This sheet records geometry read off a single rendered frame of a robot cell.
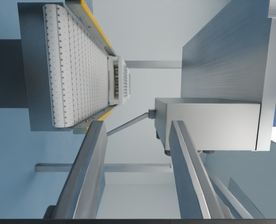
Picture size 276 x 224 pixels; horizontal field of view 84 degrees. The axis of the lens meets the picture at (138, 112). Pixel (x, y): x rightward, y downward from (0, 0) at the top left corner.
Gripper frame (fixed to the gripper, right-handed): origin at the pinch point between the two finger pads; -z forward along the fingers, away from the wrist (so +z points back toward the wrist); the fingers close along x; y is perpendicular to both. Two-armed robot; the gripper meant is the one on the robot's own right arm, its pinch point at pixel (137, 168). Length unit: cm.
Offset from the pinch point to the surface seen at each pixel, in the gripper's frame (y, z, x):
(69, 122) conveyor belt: 16.2, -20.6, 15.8
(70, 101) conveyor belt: 12.5, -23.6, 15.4
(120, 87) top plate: 32, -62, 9
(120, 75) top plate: 27, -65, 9
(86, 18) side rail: -1.5, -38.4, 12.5
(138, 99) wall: 214, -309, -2
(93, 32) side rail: 3.2, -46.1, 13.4
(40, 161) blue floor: 129, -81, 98
